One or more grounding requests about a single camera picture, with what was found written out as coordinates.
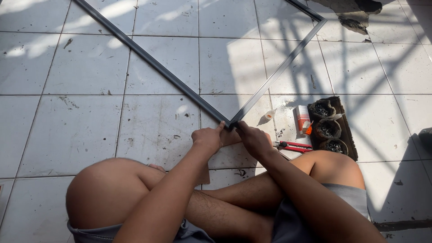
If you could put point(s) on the white nozzle glue tube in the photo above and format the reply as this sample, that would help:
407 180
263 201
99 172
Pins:
338 116

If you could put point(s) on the person's leg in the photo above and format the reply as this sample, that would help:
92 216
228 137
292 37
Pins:
108 192
334 168

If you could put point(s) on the person's right hand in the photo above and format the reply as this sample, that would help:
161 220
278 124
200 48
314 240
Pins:
255 141

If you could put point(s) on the person's left hand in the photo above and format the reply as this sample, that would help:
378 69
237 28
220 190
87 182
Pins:
206 139

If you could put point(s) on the dark grey rectangular frame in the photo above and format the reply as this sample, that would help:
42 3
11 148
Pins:
158 67

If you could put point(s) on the person's left leg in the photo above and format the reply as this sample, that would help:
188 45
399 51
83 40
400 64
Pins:
108 192

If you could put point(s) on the grey cement rubble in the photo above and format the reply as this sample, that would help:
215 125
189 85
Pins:
351 13

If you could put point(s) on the dark bag of screws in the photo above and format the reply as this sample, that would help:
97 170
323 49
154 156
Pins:
327 129
334 147
321 109

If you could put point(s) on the person's right leg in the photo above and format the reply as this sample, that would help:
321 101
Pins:
334 168

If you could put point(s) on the person's right fingers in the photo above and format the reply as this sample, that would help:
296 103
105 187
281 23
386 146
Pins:
243 127

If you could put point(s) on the grey shorts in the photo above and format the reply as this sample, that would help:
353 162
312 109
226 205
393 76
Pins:
351 202

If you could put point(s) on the small clear glue bottle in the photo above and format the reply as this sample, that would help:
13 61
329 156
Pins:
270 114

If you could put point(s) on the dark grey object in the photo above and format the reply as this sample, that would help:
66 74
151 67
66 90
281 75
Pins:
426 136

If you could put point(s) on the red utility knife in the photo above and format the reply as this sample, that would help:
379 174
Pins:
293 146

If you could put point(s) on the white and orange box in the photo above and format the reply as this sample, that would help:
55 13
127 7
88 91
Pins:
301 116

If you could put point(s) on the brown cardboard tray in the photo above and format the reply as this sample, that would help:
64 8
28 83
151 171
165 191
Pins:
347 135

